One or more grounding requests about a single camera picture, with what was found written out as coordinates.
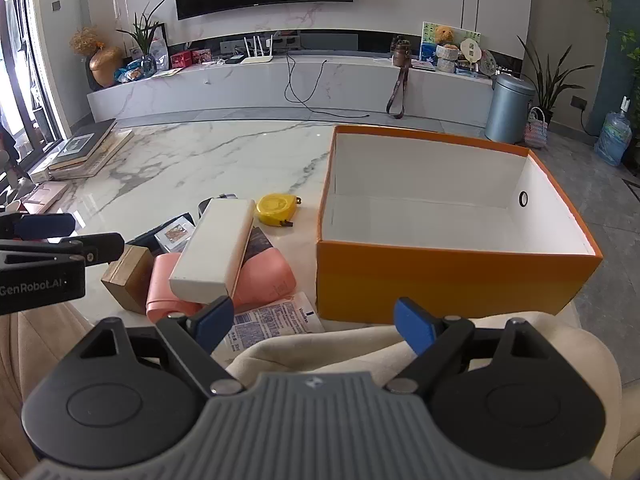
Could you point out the stack of large books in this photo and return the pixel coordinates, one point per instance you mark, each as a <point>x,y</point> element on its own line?
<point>80,145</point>

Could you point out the round white hand fan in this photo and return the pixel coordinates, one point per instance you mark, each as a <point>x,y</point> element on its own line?
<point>470,50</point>

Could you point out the brown cardboard box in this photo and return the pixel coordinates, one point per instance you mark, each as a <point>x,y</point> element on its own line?
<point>127,275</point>

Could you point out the colourful picture board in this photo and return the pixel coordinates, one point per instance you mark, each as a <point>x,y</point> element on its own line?
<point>427,40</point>

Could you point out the hanging vine plant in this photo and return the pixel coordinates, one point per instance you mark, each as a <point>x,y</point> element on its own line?
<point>597,2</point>

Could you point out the pink notebook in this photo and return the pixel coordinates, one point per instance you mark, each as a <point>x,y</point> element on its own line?
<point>42,197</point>

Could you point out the silver pouch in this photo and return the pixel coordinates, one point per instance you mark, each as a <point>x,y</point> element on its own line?
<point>159,47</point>

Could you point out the blue water jug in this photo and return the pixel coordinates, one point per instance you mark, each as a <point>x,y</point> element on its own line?
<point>612,137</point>

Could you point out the dark wall socket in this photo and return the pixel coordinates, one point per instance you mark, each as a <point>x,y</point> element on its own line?
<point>580,102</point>

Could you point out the golden vase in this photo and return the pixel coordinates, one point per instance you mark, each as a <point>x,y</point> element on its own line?
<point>105,67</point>

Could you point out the grey trash can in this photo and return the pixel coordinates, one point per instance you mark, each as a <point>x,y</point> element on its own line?
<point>507,110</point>

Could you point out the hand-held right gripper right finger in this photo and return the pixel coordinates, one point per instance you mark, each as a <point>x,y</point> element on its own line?
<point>415,325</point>

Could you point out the printed paper packet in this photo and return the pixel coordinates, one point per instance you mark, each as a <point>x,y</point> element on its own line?
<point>275,317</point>

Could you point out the glass balcony door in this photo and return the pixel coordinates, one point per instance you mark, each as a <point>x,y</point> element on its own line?
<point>25,60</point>

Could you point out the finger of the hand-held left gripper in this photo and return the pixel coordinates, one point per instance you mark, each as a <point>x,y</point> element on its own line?
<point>45,225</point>
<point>100,247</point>

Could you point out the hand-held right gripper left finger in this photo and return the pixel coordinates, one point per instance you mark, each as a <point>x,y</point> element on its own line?
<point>215,322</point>

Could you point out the clear square picture box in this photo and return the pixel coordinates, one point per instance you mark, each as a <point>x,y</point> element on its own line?
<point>175,235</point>

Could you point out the tall leaf potted plant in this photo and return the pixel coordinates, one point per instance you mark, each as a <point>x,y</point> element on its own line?
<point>547,85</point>

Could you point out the white router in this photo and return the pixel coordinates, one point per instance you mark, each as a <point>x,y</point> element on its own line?
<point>257,59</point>

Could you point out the woven basket bag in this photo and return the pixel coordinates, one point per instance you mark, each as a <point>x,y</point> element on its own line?
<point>536,132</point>

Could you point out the green potted plant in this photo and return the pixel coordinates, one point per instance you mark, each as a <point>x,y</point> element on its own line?
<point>145,35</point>

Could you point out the blue snack bags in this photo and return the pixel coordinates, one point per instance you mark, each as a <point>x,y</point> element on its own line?
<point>132,72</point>

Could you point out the dried flower bunch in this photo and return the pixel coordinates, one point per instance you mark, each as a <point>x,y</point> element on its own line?
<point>85,40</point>

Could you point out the red gift box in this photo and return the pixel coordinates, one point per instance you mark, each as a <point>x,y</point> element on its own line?
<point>181,60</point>

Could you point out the white rectangular box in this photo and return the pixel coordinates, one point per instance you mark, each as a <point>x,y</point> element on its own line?
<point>215,250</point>

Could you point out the brown teddy bear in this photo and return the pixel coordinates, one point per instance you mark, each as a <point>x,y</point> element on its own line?
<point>444,35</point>

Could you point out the plaid zip case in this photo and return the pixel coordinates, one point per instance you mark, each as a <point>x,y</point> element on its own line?
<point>206,206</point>

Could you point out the white marble console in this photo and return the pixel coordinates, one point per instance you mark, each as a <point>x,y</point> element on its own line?
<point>240,85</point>

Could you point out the orange cardboard box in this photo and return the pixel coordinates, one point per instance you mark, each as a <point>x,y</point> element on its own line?
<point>425,280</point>

